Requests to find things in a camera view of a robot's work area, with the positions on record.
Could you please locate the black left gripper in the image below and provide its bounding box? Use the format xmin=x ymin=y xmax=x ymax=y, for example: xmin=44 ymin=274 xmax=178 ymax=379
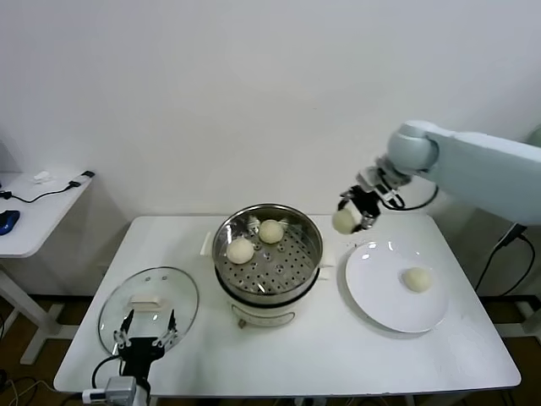
xmin=112 ymin=310 xmax=180 ymax=377

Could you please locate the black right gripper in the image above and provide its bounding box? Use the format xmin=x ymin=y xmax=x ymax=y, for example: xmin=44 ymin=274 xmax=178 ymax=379
xmin=337 ymin=185 xmax=384 ymax=233

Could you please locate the white steamed baozi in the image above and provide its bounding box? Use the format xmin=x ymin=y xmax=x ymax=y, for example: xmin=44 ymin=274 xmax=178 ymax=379
xmin=258 ymin=219 xmax=284 ymax=245
xmin=401 ymin=266 xmax=433 ymax=293
xmin=331 ymin=208 xmax=358 ymax=235
xmin=227 ymin=238 xmax=255 ymax=265

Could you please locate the glass lid with cream handle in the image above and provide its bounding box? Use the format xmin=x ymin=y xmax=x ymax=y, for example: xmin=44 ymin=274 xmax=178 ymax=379
xmin=97 ymin=266 xmax=199 ymax=356

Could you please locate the stainless steel steamer basket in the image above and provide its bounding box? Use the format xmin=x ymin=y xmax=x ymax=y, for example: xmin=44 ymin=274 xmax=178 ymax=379
xmin=199 ymin=204 xmax=337 ymax=297

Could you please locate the white round plate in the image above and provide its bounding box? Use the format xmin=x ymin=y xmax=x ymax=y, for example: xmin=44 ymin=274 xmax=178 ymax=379
xmin=344 ymin=240 xmax=450 ymax=333

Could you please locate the cream white electric cooker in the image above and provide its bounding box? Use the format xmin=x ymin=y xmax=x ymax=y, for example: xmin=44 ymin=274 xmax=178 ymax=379
xmin=202 ymin=253 xmax=335 ymax=330

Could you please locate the white side desk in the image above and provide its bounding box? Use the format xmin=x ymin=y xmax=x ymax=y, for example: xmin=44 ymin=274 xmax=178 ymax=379
xmin=0 ymin=171 xmax=96 ymax=367

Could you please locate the blue computer mouse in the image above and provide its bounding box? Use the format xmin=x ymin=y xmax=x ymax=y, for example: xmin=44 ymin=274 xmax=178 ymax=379
xmin=0 ymin=210 xmax=21 ymax=237

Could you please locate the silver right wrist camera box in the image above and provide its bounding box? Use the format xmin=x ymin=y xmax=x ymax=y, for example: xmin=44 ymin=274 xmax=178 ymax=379
xmin=358 ymin=167 xmax=402 ymax=203

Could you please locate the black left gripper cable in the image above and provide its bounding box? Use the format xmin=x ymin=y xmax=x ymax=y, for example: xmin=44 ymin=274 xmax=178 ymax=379
xmin=92 ymin=354 xmax=123 ymax=388

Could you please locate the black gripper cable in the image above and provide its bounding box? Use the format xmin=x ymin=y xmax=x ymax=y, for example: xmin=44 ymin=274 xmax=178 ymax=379
xmin=92 ymin=354 xmax=123 ymax=388
xmin=382 ymin=181 xmax=440 ymax=211

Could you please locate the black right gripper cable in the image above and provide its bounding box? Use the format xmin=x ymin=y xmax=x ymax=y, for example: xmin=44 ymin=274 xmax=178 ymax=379
xmin=382 ymin=181 xmax=440 ymax=211

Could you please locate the black cable with adapter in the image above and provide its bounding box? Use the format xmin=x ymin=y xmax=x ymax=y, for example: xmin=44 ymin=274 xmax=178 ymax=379
xmin=473 ymin=222 xmax=536 ymax=297

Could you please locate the black desk cable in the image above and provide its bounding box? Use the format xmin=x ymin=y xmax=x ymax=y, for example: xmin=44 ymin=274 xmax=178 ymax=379
xmin=0 ymin=171 xmax=95 ymax=205

